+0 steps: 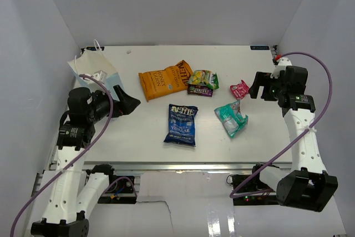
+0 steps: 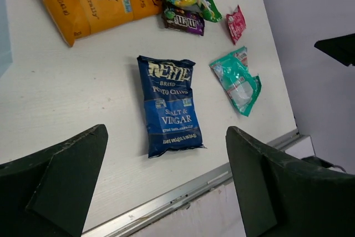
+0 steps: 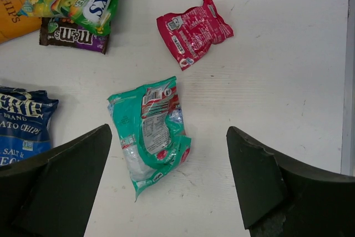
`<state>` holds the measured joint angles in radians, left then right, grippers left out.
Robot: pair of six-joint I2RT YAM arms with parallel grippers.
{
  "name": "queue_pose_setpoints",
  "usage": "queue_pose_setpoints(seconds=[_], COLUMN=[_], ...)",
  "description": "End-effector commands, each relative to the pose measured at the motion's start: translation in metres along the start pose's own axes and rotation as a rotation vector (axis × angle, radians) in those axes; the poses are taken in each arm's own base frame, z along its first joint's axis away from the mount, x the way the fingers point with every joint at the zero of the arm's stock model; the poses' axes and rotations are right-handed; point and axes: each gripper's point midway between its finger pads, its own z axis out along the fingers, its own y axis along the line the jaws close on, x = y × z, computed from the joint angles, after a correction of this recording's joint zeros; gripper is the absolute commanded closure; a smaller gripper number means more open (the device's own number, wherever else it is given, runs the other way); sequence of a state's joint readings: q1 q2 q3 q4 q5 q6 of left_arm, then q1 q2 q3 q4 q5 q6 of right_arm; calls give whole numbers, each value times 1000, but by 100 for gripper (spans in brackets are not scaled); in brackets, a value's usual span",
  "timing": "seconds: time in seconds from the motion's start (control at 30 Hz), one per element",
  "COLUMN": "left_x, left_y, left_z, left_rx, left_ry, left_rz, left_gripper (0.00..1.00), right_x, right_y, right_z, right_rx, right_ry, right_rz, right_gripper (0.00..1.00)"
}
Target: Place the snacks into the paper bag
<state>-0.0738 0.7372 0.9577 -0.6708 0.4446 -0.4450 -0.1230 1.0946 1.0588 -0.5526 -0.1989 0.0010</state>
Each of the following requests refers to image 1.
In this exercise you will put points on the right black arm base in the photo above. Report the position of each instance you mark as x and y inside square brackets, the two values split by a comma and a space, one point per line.
[259, 199]

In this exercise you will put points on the brown purple M&M's packet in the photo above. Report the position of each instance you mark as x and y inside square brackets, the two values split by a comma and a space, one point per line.
[199, 90]

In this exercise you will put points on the blue table label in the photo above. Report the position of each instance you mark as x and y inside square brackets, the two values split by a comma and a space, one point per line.
[259, 48]

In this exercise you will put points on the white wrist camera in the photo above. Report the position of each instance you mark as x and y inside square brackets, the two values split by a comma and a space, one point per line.
[100, 76]
[280, 64]

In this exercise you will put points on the light blue paper bag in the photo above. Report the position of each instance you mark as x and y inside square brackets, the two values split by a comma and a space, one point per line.
[91, 62]

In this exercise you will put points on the aluminium front rail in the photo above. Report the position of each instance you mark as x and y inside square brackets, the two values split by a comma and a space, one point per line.
[174, 166]

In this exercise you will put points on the green yellow candy bag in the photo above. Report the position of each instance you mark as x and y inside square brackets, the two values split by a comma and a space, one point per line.
[204, 78]

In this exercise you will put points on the pink candy packet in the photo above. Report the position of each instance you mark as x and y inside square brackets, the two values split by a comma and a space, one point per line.
[240, 90]

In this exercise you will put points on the blue Kettle chips bag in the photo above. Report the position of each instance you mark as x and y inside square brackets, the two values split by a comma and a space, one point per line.
[181, 125]

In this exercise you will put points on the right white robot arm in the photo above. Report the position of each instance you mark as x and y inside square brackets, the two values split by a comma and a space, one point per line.
[308, 186]

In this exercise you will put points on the teal snack bag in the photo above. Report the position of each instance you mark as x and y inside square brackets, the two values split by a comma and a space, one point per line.
[231, 118]

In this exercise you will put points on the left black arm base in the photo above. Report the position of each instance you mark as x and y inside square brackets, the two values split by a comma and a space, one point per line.
[108, 189]

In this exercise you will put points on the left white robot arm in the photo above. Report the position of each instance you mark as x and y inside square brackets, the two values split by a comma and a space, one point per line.
[69, 206]

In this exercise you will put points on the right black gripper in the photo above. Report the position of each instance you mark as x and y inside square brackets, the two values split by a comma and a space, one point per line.
[260, 79]

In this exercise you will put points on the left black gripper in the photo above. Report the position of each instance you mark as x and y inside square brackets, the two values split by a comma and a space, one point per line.
[126, 104]

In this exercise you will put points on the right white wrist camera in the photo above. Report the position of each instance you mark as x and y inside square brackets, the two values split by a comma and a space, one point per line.
[280, 64]

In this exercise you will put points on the orange Kettle chips bag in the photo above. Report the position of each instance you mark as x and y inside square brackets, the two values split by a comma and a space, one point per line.
[159, 83]

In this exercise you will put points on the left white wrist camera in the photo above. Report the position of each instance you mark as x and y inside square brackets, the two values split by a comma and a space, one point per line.
[100, 76]

